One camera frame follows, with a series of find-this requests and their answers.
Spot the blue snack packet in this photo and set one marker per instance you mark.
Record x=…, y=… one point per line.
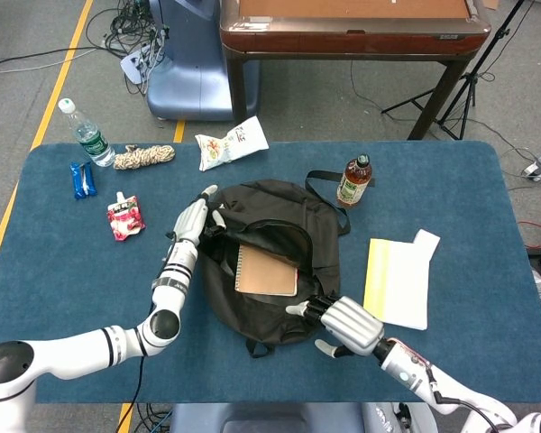
x=82, y=180

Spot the yellow white paper pad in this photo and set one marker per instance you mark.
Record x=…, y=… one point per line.
x=397, y=284

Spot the blue felt table mat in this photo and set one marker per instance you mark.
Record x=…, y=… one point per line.
x=72, y=279

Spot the brown spiral notebook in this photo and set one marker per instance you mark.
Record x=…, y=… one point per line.
x=266, y=270

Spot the white power strip with plugs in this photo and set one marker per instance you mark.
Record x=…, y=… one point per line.
x=133, y=67

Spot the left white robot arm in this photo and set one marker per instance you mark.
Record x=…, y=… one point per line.
x=162, y=311

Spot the black fabric backpack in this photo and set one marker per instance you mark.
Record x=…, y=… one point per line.
x=275, y=315

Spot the clear water bottle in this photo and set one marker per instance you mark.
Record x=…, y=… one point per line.
x=90, y=140

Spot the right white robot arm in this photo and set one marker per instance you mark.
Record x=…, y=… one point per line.
x=433, y=383

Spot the grey robot torso base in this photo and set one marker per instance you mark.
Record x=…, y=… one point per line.
x=297, y=419

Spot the pink jelly pouch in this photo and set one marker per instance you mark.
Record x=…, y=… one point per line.
x=126, y=216

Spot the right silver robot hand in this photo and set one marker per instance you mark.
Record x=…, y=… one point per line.
x=354, y=327

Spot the white snack bag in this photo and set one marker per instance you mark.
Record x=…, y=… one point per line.
x=227, y=144

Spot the black tripod stand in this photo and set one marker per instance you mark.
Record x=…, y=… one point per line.
x=466, y=90

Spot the brown wooden table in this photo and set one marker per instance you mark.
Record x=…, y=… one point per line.
x=351, y=43

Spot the white paper slip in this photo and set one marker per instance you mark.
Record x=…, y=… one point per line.
x=428, y=239

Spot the blue-grey machine base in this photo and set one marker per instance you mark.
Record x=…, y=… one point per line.
x=194, y=67

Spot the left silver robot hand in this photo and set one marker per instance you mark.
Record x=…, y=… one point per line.
x=189, y=223

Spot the amber tea bottle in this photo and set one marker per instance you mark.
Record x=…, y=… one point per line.
x=354, y=182

